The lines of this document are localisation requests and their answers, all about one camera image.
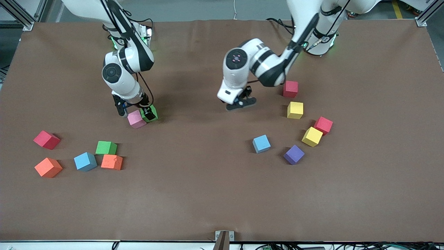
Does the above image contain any green foam block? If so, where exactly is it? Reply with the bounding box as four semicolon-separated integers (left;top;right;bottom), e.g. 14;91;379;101
142;104;159;123
95;141;118;156

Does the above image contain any pink foam block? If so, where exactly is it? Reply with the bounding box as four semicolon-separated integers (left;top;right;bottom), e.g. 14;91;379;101
127;110;147;129

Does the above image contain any blue foam block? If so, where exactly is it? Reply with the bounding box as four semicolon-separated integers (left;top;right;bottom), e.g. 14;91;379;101
74;152;98;172
253;135;271;154

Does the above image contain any dented orange foam block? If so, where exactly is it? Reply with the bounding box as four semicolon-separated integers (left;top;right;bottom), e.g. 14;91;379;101
101;154;123;171

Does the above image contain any purple foam block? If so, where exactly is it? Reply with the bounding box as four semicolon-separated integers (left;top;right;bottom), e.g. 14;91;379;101
283;144;305;165

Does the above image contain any red foam block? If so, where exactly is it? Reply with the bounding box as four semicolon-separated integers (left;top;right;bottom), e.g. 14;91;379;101
283;81;299;98
33;130;61;150
314;116;334;135

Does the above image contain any yellow foam block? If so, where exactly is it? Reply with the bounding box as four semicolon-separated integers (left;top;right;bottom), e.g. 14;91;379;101
301;126;323;148
287;101;304;120

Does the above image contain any brown table mat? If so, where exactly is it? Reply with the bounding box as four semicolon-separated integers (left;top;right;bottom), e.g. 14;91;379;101
0;19;444;242

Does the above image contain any smooth orange foam block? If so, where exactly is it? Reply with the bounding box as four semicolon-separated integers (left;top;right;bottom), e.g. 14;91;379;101
34;157;63;178

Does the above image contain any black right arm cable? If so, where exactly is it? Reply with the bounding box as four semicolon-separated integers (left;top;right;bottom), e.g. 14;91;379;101
99;0;155;108

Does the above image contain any black base power cable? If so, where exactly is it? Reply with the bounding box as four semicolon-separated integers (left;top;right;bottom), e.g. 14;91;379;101
265;17;295;35

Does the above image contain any metal mount bracket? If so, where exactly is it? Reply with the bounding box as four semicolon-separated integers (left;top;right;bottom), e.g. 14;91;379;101
212;230;235;250

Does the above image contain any aluminium frame post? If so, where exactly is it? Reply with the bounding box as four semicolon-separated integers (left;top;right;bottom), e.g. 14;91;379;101
0;0;47;32
415;0;444;27

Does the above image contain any black cable bundle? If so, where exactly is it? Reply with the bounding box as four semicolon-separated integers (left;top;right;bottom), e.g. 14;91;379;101
239;242;444;250

